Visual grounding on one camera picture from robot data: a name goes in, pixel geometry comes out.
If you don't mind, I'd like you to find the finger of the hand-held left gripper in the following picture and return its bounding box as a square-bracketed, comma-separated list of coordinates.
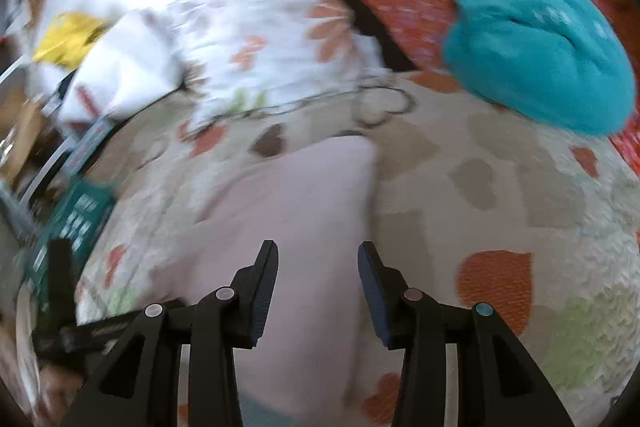
[59, 309, 143, 354]

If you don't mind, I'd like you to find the green box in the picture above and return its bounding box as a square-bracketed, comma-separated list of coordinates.
[27, 179, 117, 313]

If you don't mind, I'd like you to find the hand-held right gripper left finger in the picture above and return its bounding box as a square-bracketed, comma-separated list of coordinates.
[62, 239, 280, 427]

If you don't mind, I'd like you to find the pink floral garment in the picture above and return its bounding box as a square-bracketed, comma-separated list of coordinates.
[162, 136, 396, 427]

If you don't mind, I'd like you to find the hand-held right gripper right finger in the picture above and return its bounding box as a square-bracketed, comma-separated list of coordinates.
[357, 240, 576, 427]

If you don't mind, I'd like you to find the white yellow plastic bag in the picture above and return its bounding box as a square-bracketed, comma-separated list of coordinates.
[25, 0, 183, 132]

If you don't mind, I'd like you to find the teal plush pillow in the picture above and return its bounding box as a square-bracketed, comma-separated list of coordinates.
[441, 0, 639, 138]

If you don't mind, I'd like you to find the quilted heart bedspread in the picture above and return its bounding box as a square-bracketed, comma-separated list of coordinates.
[75, 69, 640, 427]

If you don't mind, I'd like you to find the white floral pillow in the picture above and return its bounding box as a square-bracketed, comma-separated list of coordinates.
[172, 0, 398, 135]

